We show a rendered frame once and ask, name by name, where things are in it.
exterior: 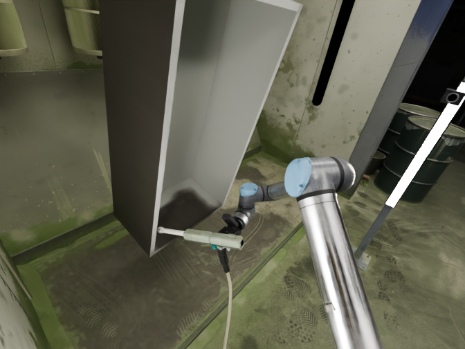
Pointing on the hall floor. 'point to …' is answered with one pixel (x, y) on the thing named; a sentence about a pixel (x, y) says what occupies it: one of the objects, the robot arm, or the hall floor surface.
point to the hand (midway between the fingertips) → (218, 245)
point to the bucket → (375, 162)
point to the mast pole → (373, 230)
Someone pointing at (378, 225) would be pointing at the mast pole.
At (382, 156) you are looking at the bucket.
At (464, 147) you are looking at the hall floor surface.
